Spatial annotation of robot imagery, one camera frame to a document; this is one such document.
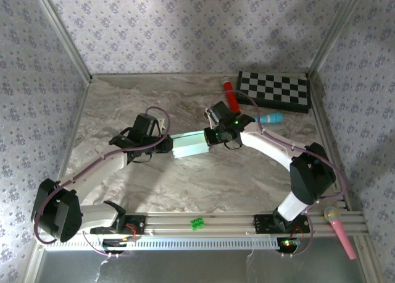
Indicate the light teal paper box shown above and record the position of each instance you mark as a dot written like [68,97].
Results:
[189,145]

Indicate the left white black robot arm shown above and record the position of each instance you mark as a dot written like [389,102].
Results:
[92,175]

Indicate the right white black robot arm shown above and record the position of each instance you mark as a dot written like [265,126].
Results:
[268,147]

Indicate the red toy microphone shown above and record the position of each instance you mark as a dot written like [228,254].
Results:
[230,91]

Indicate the blue toy microphone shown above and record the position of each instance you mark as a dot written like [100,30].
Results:
[271,118]

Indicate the black white chessboard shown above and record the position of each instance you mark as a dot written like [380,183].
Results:
[273,90]

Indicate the green terminal block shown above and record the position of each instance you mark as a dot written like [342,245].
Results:
[197,223]

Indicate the black circuit board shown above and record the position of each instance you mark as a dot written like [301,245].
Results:
[288,244]
[118,243]

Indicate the grey metal sheet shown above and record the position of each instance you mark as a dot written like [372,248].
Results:
[185,267]

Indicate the pink toy microphone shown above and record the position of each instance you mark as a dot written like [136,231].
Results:
[341,233]

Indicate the aluminium frame side rail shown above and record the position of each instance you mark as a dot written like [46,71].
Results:
[322,125]
[73,125]

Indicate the thin aluminium edge rail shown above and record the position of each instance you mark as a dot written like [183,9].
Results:
[123,75]

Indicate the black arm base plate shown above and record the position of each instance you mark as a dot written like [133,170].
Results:
[139,224]
[259,224]

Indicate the aluminium frame cross rail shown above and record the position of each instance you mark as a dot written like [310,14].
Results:
[231,222]

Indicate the aluminium frame post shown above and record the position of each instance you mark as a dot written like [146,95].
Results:
[335,29]
[61,32]

